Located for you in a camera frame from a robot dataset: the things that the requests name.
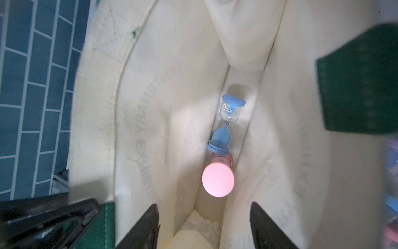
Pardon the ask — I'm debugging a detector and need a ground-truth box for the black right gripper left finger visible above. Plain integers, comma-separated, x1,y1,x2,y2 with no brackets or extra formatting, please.
116,203,160,249

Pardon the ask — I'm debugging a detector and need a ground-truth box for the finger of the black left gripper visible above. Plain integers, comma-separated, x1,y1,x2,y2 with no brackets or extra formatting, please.
1,193,101,249

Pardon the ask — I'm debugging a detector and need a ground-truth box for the cream canvas tote bag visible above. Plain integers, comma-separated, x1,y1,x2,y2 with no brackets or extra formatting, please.
67,1,398,249

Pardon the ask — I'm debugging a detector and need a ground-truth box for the blue hourglass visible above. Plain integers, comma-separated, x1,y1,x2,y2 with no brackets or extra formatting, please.
207,94,246,156

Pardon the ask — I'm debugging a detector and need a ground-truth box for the large pink hourglass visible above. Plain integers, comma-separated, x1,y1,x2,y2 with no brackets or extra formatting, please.
202,154,235,198

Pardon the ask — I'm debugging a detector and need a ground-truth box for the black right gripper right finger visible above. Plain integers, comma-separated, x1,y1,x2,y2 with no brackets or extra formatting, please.
250,202,298,249

